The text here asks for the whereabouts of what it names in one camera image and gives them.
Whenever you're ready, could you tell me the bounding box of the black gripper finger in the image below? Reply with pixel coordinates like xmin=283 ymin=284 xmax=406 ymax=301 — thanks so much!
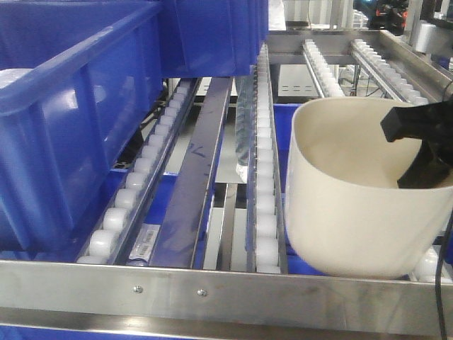
xmin=380 ymin=101 xmax=452 ymax=142
xmin=397 ymin=137 xmax=452 ymax=188

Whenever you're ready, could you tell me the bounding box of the white plastic bin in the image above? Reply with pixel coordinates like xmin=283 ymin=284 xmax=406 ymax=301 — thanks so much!
xmin=285 ymin=97 xmax=452 ymax=278

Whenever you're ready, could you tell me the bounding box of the blue bin far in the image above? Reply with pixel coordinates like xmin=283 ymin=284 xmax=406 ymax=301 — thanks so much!
xmin=159 ymin=1 xmax=269 ymax=78

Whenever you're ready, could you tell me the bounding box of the large blue bin near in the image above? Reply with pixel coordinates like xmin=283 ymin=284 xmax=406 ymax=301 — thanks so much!
xmin=1 ymin=1 xmax=162 ymax=251

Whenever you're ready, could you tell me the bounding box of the steel roller rack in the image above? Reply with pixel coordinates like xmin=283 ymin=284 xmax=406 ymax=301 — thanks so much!
xmin=0 ymin=29 xmax=453 ymax=336

